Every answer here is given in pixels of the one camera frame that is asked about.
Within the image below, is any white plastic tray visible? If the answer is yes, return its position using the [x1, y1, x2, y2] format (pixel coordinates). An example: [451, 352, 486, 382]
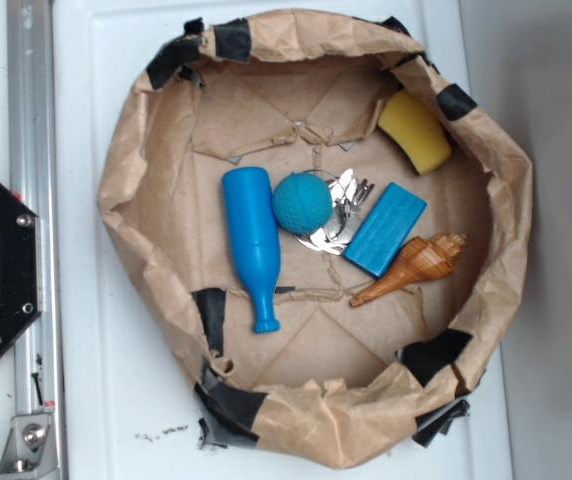
[52, 1, 512, 479]

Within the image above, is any brown spiral seashell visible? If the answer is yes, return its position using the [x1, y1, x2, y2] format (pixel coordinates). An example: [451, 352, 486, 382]
[349, 233, 468, 307]

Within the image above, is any blue plastic bottle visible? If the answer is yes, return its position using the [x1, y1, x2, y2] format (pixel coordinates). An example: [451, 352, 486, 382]
[222, 167, 281, 334]

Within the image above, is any brown paper bag bin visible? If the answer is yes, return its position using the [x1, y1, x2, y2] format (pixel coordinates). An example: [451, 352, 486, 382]
[98, 9, 533, 469]

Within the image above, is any metal corner bracket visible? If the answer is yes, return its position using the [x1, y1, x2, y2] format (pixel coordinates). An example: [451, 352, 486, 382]
[0, 413, 58, 479]

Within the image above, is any blue dimpled ball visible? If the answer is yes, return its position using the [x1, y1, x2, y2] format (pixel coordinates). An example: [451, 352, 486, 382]
[272, 172, 333, 234]

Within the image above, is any blue rectangular block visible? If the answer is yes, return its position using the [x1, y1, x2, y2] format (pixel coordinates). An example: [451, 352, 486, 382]
[342, 183, 427, 278]

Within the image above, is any aluminium extrusion rail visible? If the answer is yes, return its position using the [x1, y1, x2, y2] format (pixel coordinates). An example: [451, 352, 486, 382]
[7, 1, 69, 479]

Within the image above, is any yellow sponge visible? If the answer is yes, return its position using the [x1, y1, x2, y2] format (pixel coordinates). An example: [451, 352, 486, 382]
[378, 89, 452, 175]

